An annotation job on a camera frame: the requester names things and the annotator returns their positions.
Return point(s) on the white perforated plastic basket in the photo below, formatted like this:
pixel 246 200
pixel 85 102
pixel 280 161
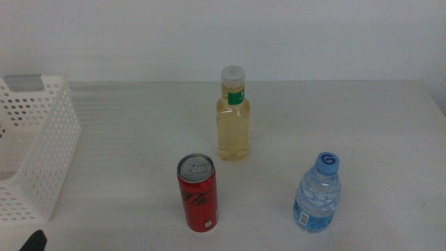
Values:
pixel 52 132

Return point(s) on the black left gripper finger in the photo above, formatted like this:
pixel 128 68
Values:
pixel 35 244

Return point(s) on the red soda can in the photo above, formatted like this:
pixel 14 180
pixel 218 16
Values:
pixel 198 198

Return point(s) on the clear bottle of yellow liquid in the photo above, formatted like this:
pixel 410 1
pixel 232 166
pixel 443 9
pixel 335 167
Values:
pixel 232 132

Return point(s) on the small water bottle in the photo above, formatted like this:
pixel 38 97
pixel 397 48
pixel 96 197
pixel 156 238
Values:
pixel 317 195

